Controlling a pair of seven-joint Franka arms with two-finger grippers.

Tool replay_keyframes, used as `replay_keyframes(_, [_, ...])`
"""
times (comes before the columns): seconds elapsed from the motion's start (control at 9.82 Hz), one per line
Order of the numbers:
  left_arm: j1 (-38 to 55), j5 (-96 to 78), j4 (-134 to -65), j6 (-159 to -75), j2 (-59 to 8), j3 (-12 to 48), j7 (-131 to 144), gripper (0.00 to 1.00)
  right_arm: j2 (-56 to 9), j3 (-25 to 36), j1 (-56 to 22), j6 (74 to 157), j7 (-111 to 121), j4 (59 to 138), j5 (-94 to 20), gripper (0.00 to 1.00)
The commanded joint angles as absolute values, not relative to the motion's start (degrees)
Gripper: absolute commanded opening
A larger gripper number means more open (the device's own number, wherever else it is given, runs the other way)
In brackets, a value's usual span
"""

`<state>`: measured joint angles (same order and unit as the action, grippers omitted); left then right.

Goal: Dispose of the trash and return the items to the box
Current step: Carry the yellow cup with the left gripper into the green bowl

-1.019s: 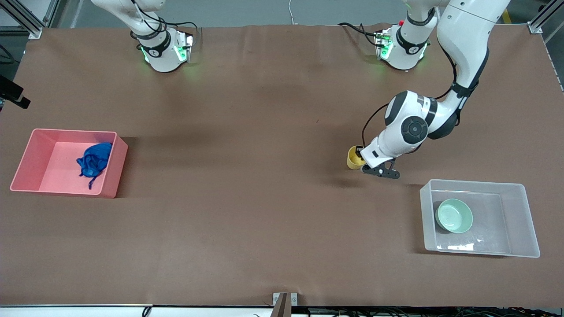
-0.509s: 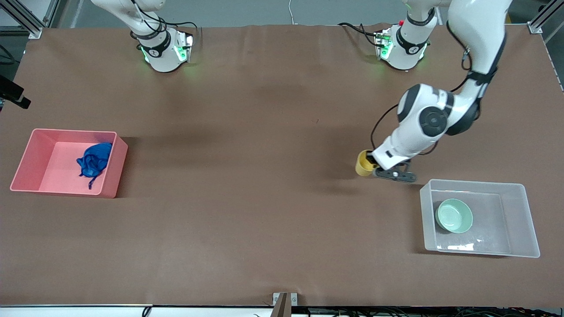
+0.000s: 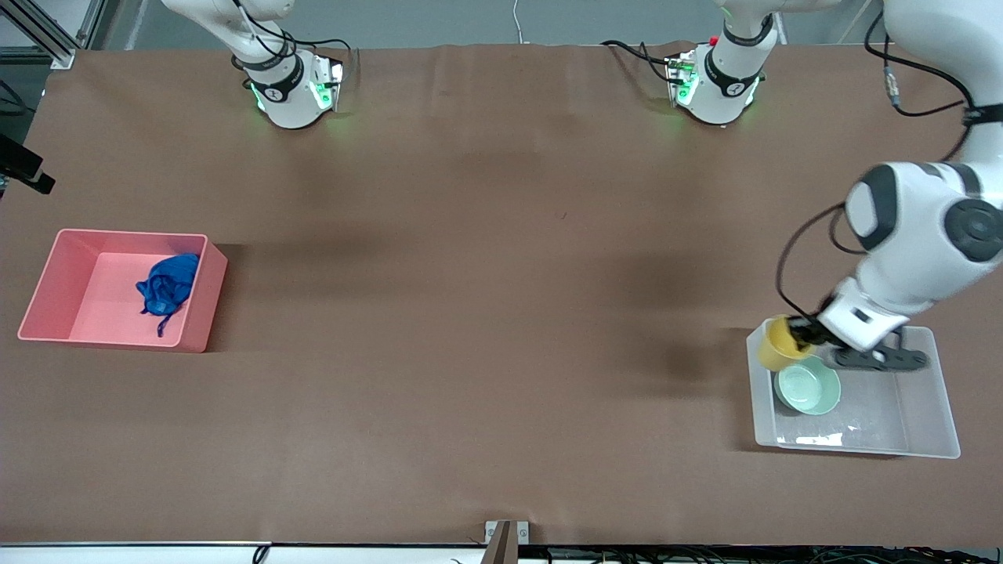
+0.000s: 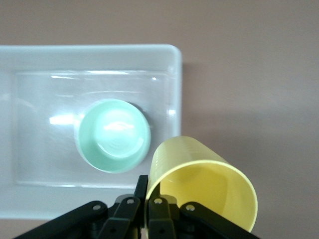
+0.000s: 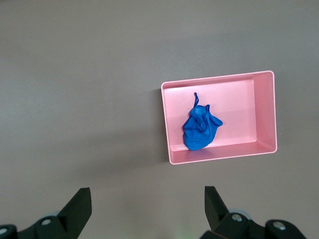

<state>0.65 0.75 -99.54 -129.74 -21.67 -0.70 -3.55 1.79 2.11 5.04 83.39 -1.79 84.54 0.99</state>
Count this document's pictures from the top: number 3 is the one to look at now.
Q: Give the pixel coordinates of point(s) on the yellow cup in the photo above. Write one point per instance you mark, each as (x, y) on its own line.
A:
(776, 345)

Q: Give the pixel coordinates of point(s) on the mint green bowl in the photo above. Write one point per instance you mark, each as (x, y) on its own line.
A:
(807, 388)

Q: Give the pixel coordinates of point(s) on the blue cloth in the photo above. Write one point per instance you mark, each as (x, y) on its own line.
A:
(168, 286)

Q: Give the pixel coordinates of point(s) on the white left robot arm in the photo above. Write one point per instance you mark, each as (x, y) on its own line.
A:
(917, 235)

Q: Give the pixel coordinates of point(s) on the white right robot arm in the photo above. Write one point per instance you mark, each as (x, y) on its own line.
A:
(278, 94)

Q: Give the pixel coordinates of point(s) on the clear plastic bin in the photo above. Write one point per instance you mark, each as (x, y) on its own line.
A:
(901, 415)

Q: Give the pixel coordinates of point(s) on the pink plastic bin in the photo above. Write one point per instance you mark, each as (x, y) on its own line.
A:
(102, 305)

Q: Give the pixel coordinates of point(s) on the brown table cover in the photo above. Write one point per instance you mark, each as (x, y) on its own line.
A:
(470, 313)

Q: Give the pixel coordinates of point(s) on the aluminium frame profile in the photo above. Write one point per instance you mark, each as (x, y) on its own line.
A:
(47, 35)

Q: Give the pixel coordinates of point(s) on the metal bracket with post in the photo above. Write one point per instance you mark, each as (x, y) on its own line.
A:
(505, 540)

